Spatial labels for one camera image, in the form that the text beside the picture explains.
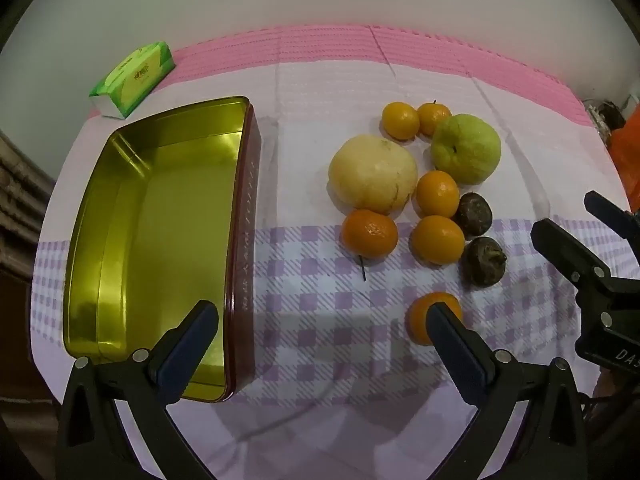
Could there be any dark purple passion fruit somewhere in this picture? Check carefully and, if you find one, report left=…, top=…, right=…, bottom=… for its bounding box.
left=454, top=192, right=494, bottom=237
left=460, top=236, right=507, bottom=288

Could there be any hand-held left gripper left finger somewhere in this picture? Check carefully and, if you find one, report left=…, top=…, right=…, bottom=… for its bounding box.
left=56, top=300, right=221, bottom=480

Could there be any dark orange mandarin with stem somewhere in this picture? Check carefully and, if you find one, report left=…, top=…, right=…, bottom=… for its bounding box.
left=341, top=208, right=399, bottom=281

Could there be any green guava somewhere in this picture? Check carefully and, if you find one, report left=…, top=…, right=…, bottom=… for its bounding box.
left=431, top=114, right=502, bottom=185

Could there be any bundle of beige pipes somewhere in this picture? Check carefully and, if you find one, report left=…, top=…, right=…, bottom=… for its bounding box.
left=0, top=130, right=57, bottom=276

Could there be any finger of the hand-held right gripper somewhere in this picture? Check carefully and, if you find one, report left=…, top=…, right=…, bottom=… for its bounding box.
left=531, top=216, right=613, bottom=293
left=584, top=190, right=640, bottom=248

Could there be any yellow pear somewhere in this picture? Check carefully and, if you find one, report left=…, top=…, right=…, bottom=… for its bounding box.
left=328, top=135, right=419, bottom=213

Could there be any gold rectangular tin box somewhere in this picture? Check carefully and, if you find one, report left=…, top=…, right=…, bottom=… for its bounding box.
left=62, top=95, right=258, bottom=403

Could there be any green tissue pack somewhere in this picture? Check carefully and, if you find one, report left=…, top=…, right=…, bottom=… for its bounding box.
left=89, top=41, right=176, bottom=120

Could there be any brown wooden cabinet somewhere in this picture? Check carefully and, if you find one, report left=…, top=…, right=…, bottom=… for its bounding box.
left=0, top=260, right=66, bottom=480

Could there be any orange plastic bag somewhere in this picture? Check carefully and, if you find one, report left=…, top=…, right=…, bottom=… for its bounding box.
left=611, top=109, right=640, bottom=211

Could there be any pink purple checked tablecloth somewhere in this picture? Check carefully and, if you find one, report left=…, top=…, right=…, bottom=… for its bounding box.
left=30, top=24, right=633, bottom=480

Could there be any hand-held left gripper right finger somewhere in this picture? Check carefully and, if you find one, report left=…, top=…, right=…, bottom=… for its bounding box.
left=425, top=301, right=586, bottom=480

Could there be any dark cluttered object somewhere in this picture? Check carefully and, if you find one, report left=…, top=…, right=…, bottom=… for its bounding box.
left=582, top=97, right=628, bottom=148

